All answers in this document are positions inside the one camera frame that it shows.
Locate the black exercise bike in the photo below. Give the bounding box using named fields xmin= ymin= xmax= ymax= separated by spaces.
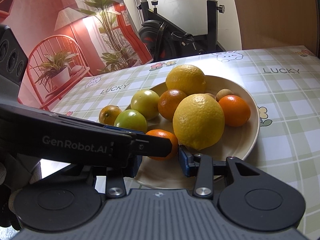
xmin=115 ymin=0 xmax=232 ymax=61

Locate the yellow lemon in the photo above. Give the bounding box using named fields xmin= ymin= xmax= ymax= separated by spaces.
xmin=172 ymin=94 xmax=225 ymax=151
xmin=165 ymin=64 xmax=207 ymax=96

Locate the brown kiwi fruit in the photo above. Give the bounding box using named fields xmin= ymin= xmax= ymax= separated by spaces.
xmin=215 ymin=89 xmax=232 ymax=102

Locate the person's left hand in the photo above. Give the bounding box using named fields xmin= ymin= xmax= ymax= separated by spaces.
xmin=0 ymin=155 xmax=42 ymax=195

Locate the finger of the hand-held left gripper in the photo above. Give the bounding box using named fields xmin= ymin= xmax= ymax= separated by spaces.
xmin=130 ymin=137 xmax=179 ymax=160
xmin=104 ymin=126 xmax=145 ymax=134

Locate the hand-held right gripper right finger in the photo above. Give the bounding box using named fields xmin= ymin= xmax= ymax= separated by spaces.
xmin=177 ymin=145 xmax=265 ymax=199

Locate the green round fruit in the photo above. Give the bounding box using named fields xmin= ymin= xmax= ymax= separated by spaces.
xmin=130 ymin=89 xmax=160 ymax=120
xmin=114 ymin=110 xmax=148 ymax=133

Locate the beige round plate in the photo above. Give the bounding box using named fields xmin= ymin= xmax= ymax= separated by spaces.
xmin=125 ymin=74 xmax=261 ymax=190

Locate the greenish orange mandarin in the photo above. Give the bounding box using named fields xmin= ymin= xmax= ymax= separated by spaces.
xmin=99 ymin=105 xmax=122 ymax=126

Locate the green checkered tablecloth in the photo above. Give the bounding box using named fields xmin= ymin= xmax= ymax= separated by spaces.
xmin=41 ymin=45 xmax=320 ymax=233

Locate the wooden cabinet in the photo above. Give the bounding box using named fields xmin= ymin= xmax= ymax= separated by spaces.
xmin=229 ymin=0 xmax=318 ymax=50

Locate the red room wall poster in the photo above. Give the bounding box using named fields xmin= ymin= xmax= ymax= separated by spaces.
xmin=0 ymin=0 xmax=153 ymax=113

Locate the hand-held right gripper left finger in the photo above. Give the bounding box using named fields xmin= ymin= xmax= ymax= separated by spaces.
xmin=92 ymin=155 xmax=143 ymax=199

